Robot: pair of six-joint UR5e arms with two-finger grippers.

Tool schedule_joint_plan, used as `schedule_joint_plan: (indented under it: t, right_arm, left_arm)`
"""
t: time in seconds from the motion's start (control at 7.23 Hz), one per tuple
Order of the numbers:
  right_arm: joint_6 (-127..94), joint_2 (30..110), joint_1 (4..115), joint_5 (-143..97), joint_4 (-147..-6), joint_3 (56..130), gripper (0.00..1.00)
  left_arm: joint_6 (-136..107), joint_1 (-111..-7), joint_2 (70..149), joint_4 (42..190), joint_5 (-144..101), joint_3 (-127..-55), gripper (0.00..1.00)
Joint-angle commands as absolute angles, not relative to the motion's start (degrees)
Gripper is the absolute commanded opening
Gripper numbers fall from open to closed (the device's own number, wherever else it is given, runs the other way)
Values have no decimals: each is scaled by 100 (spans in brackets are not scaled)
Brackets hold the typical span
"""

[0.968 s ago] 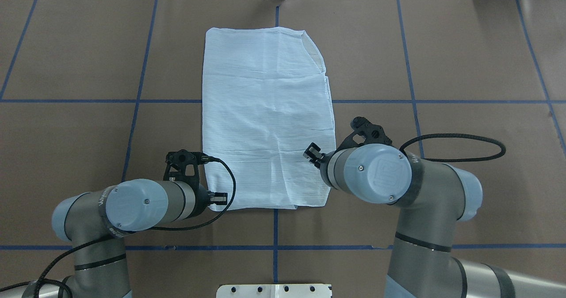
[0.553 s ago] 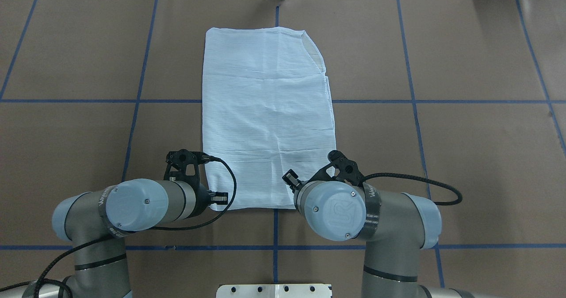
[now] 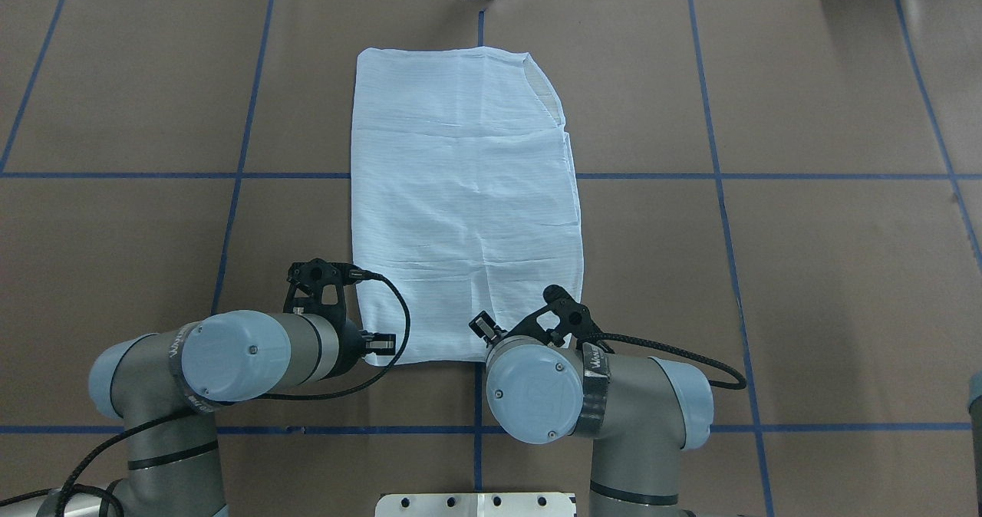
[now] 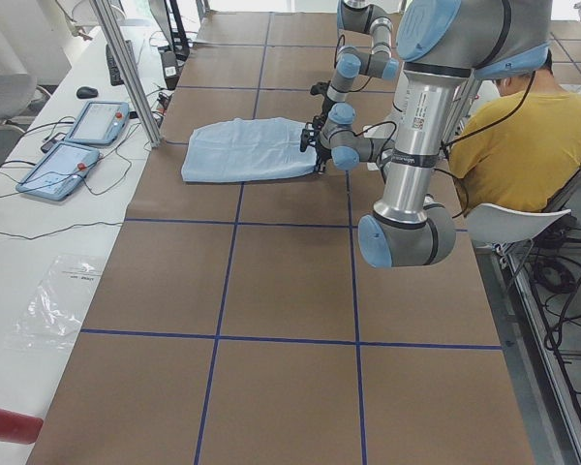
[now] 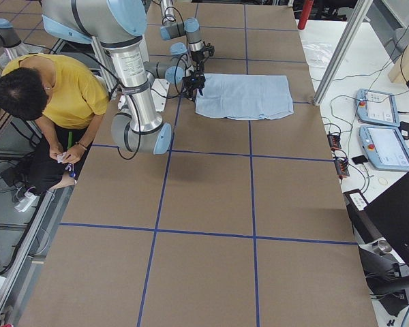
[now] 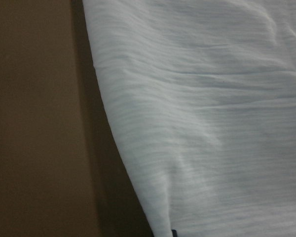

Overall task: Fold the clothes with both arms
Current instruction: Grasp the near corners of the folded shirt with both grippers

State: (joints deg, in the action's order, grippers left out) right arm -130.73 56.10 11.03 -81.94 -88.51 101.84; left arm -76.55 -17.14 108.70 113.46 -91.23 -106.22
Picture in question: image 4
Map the white plastic chair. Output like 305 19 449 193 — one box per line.
466 202 571 244

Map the light blue striped shirt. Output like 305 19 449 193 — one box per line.
181 117 317 183

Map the red cylinder bottle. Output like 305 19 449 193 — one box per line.
0 409 44 445

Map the near teach pendant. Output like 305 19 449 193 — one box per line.
15 141 101 202

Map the person in yellow shirt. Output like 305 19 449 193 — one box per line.
449 59 581 212

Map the teach pendant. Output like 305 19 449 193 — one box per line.
15 141 101 202
64 100 130 146

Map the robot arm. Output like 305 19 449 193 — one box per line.
300 1 552 267
310 1 399 122

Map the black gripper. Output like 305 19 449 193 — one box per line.
310 80 341 119
299 123 325 168

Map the far teach pendant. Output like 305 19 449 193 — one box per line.
64 100 130 146

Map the aluminium frame post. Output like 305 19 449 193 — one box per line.
90 0 162 148

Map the black computer mouse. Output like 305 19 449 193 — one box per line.
76 86 99 100

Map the clear plastic bag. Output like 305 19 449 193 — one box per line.
4 254 107 352

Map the black keyboard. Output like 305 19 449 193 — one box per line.
106 40 137 86

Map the grey office chair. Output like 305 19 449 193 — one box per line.
0 74 37 135

